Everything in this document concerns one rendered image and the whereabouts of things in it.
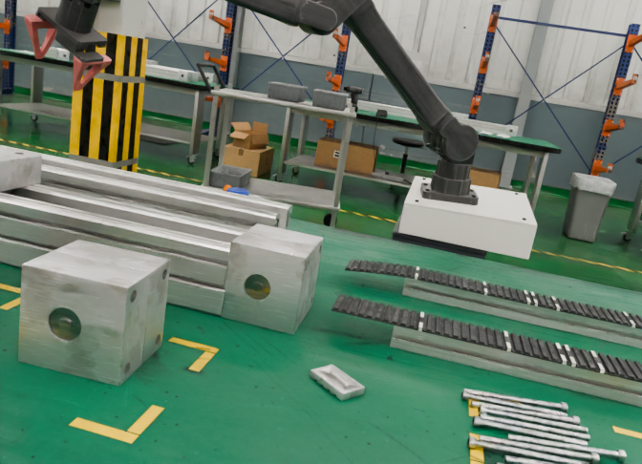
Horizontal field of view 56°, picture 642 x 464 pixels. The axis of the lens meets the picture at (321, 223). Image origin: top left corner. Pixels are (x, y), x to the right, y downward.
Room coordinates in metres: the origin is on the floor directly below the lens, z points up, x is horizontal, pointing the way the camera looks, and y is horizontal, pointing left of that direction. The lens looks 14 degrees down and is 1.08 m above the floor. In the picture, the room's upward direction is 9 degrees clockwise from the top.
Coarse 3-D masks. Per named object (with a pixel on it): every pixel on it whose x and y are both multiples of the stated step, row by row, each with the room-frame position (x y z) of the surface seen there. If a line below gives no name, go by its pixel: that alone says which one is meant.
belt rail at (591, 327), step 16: (416, 288) 0.84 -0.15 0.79; (432, 288) 0.83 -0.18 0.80; (448, 288) 0.83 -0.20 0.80; (448, 304) 0.83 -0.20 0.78; (464, 304) 0.82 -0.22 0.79; (480, 304) 0.82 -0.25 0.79; (496, 304) 0.82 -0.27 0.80; (512, 304) 0.81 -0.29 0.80; (528, 320) 0.81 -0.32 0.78; (544, 320) 0.80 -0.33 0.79; (560, 320) 0.81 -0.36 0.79; (576, 320) 0.80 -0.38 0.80; (592, 320) 0.79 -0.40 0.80; (592, 336) 0.79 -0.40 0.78; (608, 336) 0.79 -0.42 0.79; (624, 336) 0.79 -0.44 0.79; (640, 336) 0.79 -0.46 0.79
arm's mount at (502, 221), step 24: (480, 192) 1.39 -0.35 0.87; (504, 192) 1.42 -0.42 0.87; (408, 216) 1.22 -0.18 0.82; (432, 216) 1.21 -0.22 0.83; (456, 216) 1.20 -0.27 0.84; (480, 216) 1.19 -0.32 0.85; (504, 216) 1.21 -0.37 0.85; (528, 216) 1.23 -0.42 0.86; (456, 240) 1.20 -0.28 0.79; (480, 240) 1.19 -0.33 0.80; (504, 240) 1.18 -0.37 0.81; (528, 240) 1.17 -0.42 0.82
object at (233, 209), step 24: (48, 168) 0.91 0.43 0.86; (72, 168) 0.98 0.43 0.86; (96, 168) 0.97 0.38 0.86; (96, 192) 0.90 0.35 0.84; (120, 192) 0.88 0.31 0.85; (144, 192) 0.88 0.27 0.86; (168, 192) 0.88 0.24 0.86; (192, 192) 0.94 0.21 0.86; (216, 192) 0.94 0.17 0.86; (192, 216) 0.86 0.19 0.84; (216, 216) 0.87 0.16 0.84; (240, 216) 0.85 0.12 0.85; (264, 216) 0.85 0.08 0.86; (288, 216) 0.93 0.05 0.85
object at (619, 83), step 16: (496, 16) 7.24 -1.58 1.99; (608, 32) 7.58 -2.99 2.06; (624, 48) 7.60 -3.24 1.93; (480, 64) 7.79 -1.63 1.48; (624, 64) 7.49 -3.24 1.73; (480, 80) 7.78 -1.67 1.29; (624, 80) 7.46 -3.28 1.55; (480, 96) 7.19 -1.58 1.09; (608, 112) 7.49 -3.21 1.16; (608, 128) 7.34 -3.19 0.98; (592, 160) 7.60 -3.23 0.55
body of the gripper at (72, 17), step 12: (60, 0) 1.01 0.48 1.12; (72, 0) 1.00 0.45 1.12; (36, 12) 1.02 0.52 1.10; (48, 12) 1.02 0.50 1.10; (60, 12) 1.01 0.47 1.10; (72, 12) 1.00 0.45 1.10; (84, 12) 1.01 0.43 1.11; (60, 24) 1.01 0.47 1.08; (72, 24) 1.01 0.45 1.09; (84, 24) 1.02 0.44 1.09; (72, 36) 1.00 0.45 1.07; (84, 36) 1.02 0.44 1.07; (96, 36) 1.04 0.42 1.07; (84, 48) 1.01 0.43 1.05
